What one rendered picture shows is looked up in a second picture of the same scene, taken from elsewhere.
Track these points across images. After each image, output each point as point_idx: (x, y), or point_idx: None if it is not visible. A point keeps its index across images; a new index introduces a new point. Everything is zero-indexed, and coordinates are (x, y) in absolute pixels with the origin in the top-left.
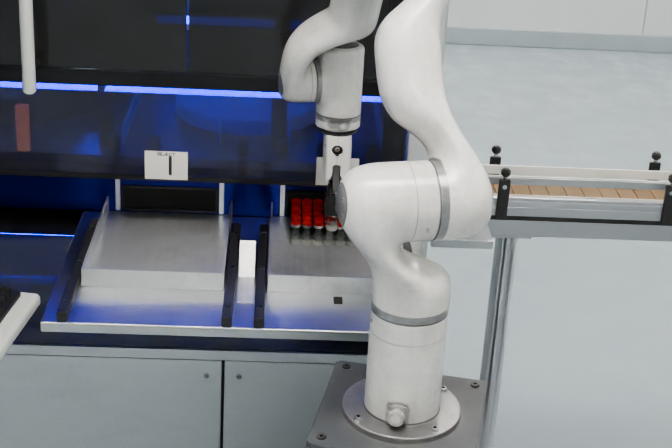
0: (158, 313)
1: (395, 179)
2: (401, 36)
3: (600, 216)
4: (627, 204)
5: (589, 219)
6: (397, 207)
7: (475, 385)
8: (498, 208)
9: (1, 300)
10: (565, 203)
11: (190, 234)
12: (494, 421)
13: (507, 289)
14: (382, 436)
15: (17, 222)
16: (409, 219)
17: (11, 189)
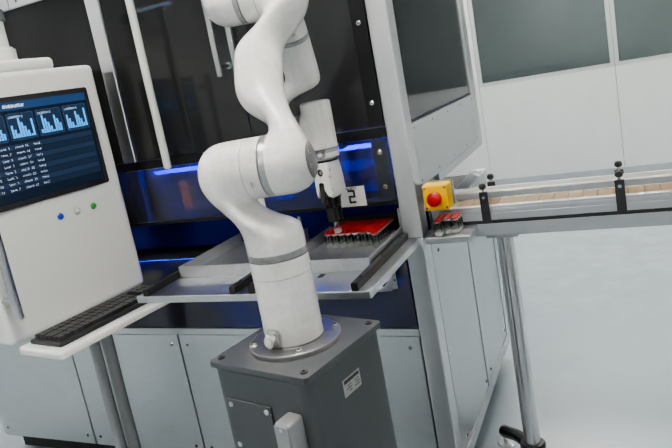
0: (203, 289)
1: (225, 148)
2: (239, 50)
3: (565, 212)
4: (585, 200)
5: (557, 216)
6: (223, 167)
7: (367, 323)
8: (482, 214)
9: None
10: (534, 205)
11: None
12: (529, 384)
13: (512, 278)
14: (258, 356)
15: (195, 253)
16: (234, 176)
17: (193, 234)
